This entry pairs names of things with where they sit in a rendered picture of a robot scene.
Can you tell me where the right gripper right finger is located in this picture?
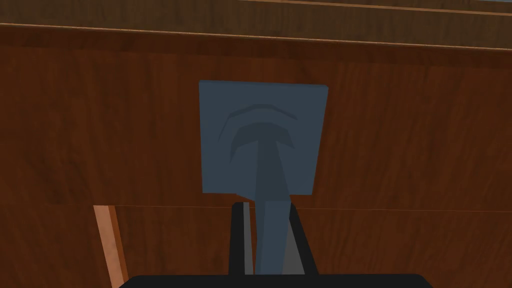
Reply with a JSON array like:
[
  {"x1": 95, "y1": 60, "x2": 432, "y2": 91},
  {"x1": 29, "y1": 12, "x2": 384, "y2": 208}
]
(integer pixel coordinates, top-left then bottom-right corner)
[{"x1": 282, "y1": 203, "x2": 320, "y2": 276}]

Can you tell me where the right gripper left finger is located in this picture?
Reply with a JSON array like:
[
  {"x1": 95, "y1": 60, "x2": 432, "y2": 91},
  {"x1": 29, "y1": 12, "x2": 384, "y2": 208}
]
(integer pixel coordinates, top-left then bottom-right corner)
[{"x1": 228, "y1": 201, "x2": 255, "y2": 276}]

